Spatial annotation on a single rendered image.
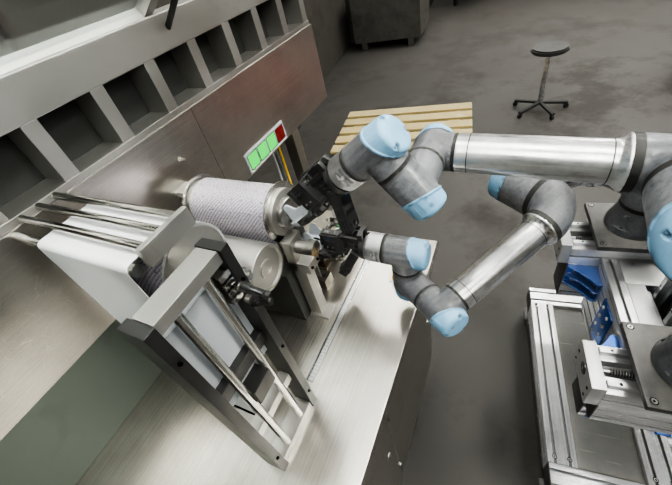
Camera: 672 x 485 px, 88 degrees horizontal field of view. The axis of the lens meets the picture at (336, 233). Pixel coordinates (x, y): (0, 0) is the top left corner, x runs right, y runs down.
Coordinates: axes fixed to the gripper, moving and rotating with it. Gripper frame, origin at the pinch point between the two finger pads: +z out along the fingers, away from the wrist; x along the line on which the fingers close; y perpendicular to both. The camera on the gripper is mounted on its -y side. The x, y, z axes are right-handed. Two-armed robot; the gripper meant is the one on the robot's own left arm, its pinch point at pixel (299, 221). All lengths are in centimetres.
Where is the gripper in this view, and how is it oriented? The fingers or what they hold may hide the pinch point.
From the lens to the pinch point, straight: 83.9
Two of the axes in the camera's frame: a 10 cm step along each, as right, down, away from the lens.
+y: -7.2, -6.5, -2.4
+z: -5.7, 3.5, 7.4
